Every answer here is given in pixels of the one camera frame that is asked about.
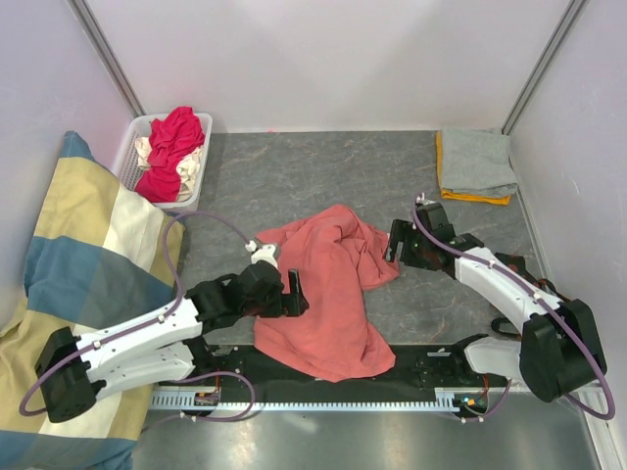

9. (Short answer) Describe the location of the cream t shirt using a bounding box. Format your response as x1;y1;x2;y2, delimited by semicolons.
134;137;204;202

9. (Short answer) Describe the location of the blue yellow checked pillow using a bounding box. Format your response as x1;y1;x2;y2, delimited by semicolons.
1;131;184;469

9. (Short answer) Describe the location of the floral dark bag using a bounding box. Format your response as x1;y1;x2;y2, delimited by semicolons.
490;252;569;341

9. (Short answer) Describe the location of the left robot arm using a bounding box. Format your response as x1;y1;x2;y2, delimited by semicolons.
34;261;309;424

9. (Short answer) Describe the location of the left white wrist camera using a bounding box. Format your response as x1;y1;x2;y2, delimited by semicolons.
245;239;280;268

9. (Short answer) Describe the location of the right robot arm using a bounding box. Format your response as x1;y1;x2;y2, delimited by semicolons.
384;201;607;402

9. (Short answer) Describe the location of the white plastic laundry basket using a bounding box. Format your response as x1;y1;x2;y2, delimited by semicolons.
113;106;213;212

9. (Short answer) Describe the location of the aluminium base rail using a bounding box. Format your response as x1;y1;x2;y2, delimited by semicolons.
504;371;604;393

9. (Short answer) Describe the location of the grey slotted cable duct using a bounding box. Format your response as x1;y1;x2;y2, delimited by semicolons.
148;387;487;412

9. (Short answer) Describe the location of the left aluminium frame post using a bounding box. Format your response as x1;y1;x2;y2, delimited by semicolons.
67;0;145;118

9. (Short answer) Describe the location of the salmon pink t shirt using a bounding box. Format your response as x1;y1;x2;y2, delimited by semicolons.
254;205;400;383

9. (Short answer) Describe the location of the magenta t shirt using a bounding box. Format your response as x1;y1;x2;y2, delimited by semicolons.
135;106;206;203

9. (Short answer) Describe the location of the aluminium frame post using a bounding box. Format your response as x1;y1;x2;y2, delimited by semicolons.
501;0;589;135
67;0;145;118

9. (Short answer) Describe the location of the right aluminium frame post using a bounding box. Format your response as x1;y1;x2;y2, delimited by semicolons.
501;0;589;135

